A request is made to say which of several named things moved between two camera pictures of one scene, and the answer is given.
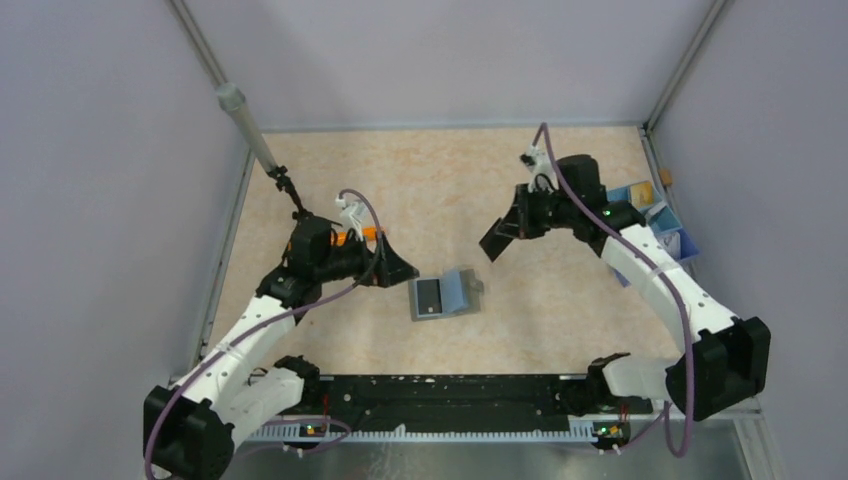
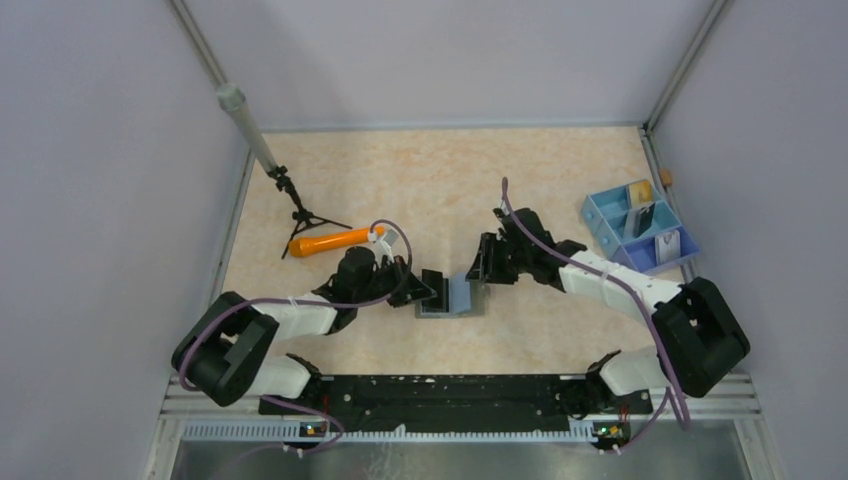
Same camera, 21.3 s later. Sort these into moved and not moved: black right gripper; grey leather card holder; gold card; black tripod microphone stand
Moved: black right gripper
Not moved: gold card; grey leather card holder; black tripod microphone stand
